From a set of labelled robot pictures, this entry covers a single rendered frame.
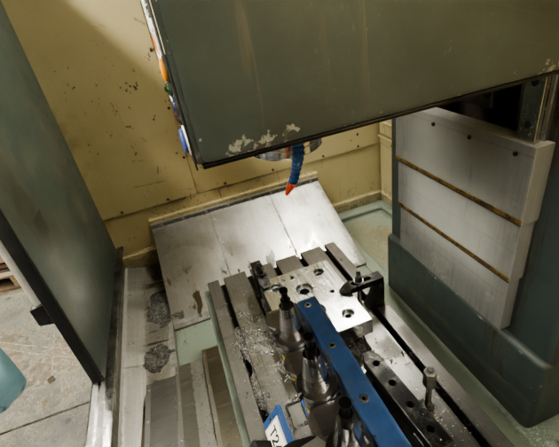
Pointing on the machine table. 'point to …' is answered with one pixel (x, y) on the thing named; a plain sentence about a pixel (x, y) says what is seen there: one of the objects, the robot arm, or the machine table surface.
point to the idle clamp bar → (430, 429)
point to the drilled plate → (350, 328)
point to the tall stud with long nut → (429, 386)
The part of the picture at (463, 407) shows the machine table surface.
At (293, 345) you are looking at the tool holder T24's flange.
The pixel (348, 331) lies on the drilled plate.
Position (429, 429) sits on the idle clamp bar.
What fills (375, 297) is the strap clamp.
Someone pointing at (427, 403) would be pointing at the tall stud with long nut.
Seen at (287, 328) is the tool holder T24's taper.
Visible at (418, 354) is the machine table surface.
